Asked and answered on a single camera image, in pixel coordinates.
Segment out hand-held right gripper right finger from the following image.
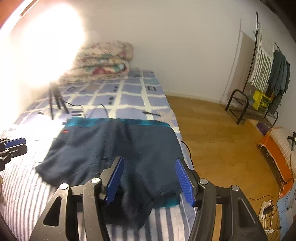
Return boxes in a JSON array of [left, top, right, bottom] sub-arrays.
[[174, 158, 270, 241]]

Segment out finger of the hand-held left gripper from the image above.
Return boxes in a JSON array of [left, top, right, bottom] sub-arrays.
[[0, 138, 28, 172]]

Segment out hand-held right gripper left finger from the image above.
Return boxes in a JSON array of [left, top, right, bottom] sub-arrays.
[[29, 156, 125, 241]]

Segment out teal plaid fleece jacket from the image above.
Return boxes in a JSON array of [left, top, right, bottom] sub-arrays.
[[35, 117, 184, 230]]

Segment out black metal clothes rack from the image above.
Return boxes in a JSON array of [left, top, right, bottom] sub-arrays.
[[225, 11, 290, 126]]

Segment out dark hanging clothes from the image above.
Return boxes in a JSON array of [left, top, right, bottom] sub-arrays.
[[267, 50, 291, 114]]

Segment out white power strip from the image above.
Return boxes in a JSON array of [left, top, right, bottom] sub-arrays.
[[258, 200, 274, 220]]

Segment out blue checked bed sheet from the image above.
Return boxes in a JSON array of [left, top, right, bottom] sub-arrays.
[[14, 67, 181, 139]]

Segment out orange bench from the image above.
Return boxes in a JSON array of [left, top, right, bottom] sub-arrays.
[[258, 126, 296, 198]]

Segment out purple box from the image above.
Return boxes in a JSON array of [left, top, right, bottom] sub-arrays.
[[257, 122, 271, 136]]

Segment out blue floor mat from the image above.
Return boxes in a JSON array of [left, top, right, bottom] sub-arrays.
[[276, 185, 296, 237]]

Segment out yellow plastic crate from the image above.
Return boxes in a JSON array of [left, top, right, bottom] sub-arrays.
[[252, 90, 273, 111]]

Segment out folded floral quilt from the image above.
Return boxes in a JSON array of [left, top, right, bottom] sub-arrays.
[[59, 40, 134, 84]]

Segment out striped hanging towel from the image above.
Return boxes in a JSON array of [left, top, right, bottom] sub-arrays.
[[251, 24, 275, 91]]

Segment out black ring light cable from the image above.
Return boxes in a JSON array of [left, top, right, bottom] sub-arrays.
[[61, 102, 195, 169]]

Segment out floor cables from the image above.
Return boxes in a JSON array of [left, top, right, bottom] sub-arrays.
[[245, 196, 287, 239]]

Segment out white ring light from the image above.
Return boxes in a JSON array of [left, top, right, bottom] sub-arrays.
[[9, 0, 87, 85]]

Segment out small black camera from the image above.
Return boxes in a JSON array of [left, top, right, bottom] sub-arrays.
[[287, 132, 296, 150]]

